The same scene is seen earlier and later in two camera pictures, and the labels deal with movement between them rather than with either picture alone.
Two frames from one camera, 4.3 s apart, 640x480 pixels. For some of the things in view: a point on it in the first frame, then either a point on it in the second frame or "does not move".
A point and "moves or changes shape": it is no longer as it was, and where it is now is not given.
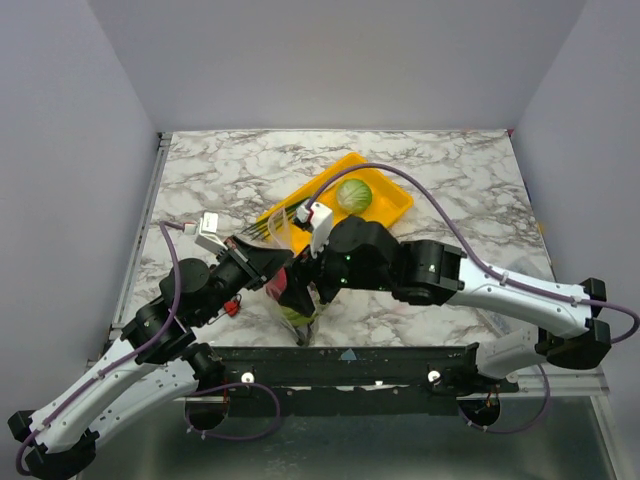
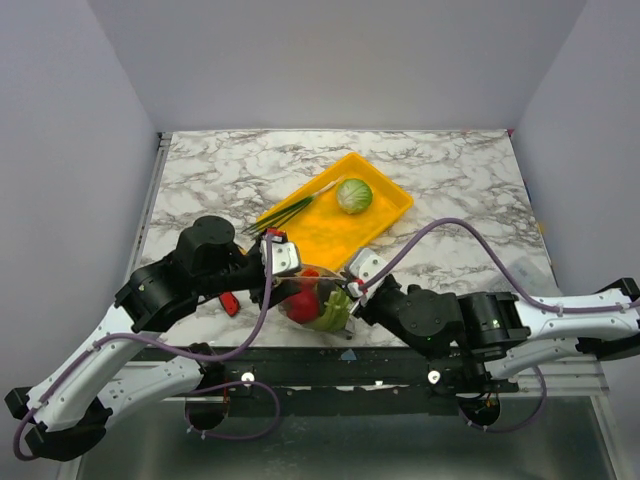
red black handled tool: (232, 306) does not move
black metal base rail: (412, 380) does not move
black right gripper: (307, 273) → (367, 304)
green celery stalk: (296, 319) → (336, 315)
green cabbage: (354, 196) does not move
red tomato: (277, 286) moves or changes shape
